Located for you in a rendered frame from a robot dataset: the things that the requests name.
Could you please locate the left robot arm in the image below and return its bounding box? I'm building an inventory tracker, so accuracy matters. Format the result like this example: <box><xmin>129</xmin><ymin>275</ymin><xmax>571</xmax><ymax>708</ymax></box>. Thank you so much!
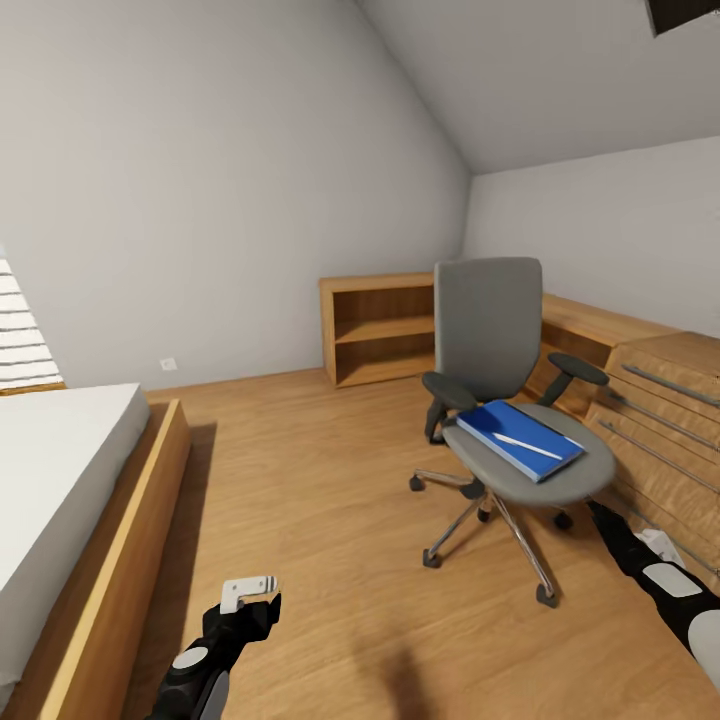
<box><xmin>144</xmin><ymin>575</ymin><xmax>281</xmax><ymax>720</ymax></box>

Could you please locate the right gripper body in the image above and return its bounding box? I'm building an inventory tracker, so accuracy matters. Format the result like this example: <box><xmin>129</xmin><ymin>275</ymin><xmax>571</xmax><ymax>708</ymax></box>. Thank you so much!
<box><xmin>594</xmin><ymin>513</ymin><xmax>653</xmax><ymax>576</ymax></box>

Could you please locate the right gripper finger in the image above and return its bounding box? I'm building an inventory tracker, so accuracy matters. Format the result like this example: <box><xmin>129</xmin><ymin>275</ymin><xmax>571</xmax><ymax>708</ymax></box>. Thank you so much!
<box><xmin>588</xmin><ymin>500</ymin><xmax>616</xmax><ymax>520</ymax></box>

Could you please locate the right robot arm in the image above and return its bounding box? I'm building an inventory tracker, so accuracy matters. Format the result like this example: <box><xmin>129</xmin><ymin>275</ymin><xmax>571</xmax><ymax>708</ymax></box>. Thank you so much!
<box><xmin>588</xmin><ymin>500</ymin><xmax>720</xmax><ymax>693</ymax></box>

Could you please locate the swivel chair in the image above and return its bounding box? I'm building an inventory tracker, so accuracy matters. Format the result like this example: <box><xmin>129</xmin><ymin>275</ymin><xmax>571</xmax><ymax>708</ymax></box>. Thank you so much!
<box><xmin>409</xmin><ymin>256</ymin><xmax>617</xmax><ymax>607</ymax></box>

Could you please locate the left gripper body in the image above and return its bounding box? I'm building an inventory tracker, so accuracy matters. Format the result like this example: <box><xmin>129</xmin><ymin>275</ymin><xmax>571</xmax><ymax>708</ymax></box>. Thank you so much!
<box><xmin>203</xmin><ymin>601</ymin><xmax>271</xmax><ymax>655</ymax></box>

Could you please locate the folder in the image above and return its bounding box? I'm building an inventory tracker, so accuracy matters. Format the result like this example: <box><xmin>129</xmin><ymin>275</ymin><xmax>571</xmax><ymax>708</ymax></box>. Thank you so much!
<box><xmin>457</xmin><ymin>399</ymin><xmax>583</xmax><ymax>479</ymax></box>

